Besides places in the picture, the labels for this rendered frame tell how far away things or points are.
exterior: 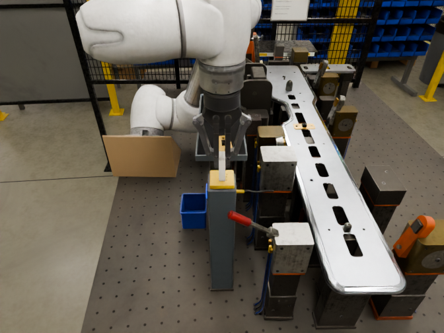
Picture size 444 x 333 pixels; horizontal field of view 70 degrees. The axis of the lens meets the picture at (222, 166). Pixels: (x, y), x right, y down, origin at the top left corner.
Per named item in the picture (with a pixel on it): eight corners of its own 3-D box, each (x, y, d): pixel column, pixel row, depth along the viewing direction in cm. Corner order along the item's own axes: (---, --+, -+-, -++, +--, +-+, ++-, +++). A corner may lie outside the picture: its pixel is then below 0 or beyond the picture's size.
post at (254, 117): (254, 202, 136) (261, 119, 111) (242, 202, 136) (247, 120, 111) (253, 193, 140) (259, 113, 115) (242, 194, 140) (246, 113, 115)
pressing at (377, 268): (423, 294, 73) (425, 290, 72) (324, 295, 72) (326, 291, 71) (298, 66, 181) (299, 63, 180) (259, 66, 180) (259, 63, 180)
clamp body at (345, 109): (345, 179, 149) (366, 112, 127) (320, 180, 148) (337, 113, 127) (341, 170, 154) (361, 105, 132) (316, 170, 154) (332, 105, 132)
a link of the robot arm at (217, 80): (247, 67, 57) (246, 98, 61) (244, 50, 64) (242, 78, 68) (196, 67, 57) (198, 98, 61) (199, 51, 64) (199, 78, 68)
